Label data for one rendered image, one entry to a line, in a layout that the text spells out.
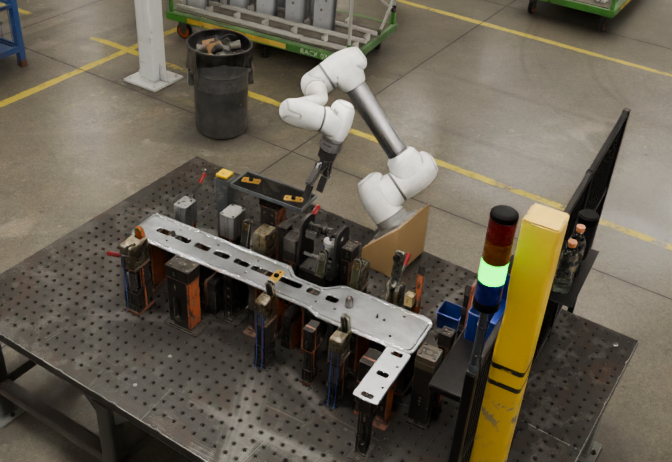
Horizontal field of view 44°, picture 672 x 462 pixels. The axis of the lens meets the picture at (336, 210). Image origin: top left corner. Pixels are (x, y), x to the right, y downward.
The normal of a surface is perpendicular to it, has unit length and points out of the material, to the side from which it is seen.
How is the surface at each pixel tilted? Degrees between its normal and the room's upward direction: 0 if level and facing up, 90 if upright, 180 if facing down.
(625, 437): 0
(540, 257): 90
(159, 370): 0
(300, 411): 0
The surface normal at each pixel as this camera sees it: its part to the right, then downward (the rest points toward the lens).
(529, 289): -0.49, 0.48
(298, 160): 0.05, -0.83
